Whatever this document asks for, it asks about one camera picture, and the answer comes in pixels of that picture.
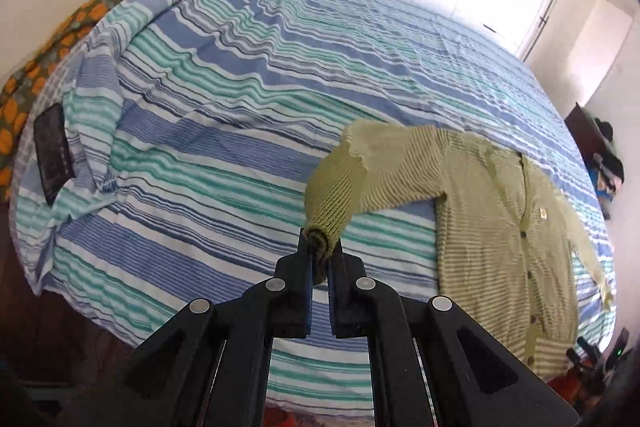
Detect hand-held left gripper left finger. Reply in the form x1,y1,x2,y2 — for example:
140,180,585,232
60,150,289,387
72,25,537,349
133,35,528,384
57,228,316,427

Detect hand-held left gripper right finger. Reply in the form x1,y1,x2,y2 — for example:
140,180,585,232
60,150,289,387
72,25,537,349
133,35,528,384
327,239,581,427

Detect green striped knit cardigan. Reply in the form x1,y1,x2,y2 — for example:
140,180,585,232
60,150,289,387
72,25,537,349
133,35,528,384
305,121,617,367

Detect pile of dark clothes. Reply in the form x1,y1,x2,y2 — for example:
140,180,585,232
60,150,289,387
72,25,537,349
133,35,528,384
592,119,626,208

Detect dark wooden furniture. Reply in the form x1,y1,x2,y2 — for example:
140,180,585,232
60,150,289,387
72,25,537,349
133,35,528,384
564,102,608,188

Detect blue green striped bedsheet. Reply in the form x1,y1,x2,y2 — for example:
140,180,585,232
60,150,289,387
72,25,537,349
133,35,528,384
10,0,618,413

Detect orange floral blanket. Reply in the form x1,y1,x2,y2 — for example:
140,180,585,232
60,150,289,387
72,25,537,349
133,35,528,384
0,0,288,202

